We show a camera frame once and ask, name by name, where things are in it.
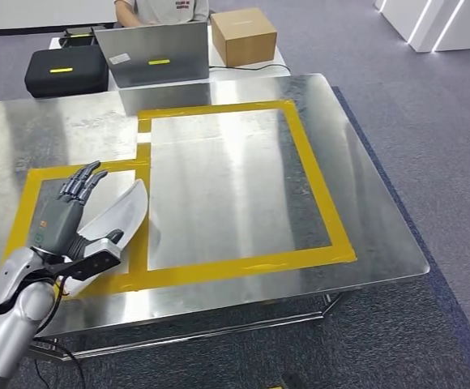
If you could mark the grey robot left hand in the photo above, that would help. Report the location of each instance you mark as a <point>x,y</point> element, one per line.
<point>57,225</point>

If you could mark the white curved plastic part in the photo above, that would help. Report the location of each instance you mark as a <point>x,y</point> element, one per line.
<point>125,209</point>

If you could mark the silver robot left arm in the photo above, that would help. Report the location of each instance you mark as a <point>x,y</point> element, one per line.
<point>12,322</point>

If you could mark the steel workbench table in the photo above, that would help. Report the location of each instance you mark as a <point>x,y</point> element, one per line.
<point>381,215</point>

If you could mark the large black carry case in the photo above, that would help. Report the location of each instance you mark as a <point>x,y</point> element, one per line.
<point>69,80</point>

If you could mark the small black carry case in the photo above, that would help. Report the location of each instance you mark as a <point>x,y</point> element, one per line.
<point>77,40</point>

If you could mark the silver laptop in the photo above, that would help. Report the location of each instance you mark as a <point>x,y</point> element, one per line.
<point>158,48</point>

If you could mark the person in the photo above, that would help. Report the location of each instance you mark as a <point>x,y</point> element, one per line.
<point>162,11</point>

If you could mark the brown cardboard box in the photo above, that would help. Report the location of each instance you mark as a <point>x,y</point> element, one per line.
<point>243,43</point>

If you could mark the white lit display plinth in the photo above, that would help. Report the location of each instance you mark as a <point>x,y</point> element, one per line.
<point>461,27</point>

